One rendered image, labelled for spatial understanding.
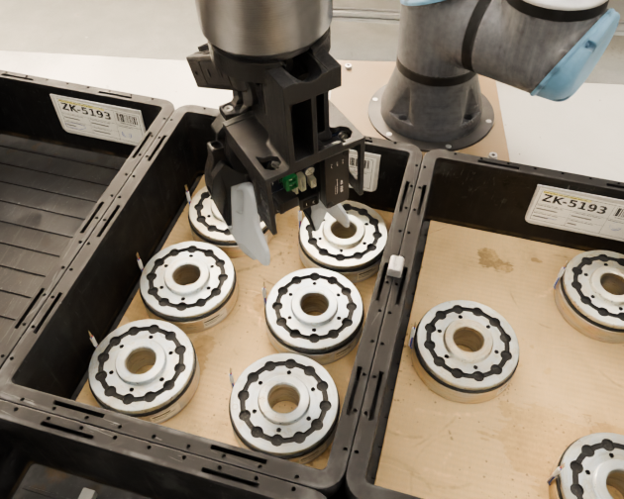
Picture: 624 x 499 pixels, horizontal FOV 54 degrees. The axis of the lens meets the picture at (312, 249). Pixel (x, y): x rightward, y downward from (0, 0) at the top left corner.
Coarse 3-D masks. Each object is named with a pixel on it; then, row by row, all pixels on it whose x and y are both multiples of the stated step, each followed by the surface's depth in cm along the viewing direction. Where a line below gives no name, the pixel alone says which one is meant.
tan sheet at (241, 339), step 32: (288, 224) 75; (288, 256) 72; (256, 288) 69; (128, 320) 66; (224, 320) 66; (256, 320) 66; (224, 352) 64; (256, 352) 64; (352, 352) 64; (224, 384) 62; (192, 416) 59; (224, 416) 59
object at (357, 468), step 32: (448, 160) 68; (480, 160) 68; (416, 192) 65; (608, 192) 65; (416, 224) 62; (384, 320) 55; (384, 352) 52; (384, 384) 51; (352, 448) 47; (352, 480) 46
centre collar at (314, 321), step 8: (304, 288) 64; (312, 288) 64; (320, 288) 64; (296, 296) 64; (304, 296) 64; (320, 296) 65; (328, 296) 64; (296, 304) 63; (328, 304) 64; (336, 304) 63; (296, 312) 63; (328, 312) 63; (336, 312) 63; (304, 320) 62; (312, 320) 62; (320, 320) 62; (328, 320) 62
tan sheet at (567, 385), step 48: (432, 240) 74; (480, 240) 74; (528, 240) 74; (432, 288) 69; (480, 288) 69; (528, 288) 69; (528, 336) 65; (576, 336) 65; (528, 384) 62; (576, 384) 62; (432, 432) 58; (480, 432) 58; (528, 432) 58; (576, 432) 58; (384, 480) 55; (432, 480) 55; (480, 480) 55; (528, 480) 55
